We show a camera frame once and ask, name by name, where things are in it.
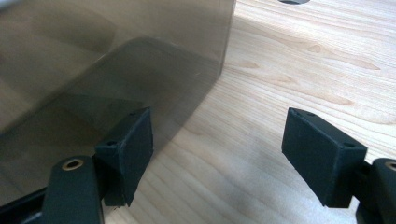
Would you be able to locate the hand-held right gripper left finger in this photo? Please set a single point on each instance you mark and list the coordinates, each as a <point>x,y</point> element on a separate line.
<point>130,155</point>

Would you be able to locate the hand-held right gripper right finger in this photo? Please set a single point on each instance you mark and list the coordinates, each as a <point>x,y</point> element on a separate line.
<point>323,161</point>

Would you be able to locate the grey transparent storage box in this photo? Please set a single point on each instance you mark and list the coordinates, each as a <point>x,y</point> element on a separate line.
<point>93,62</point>

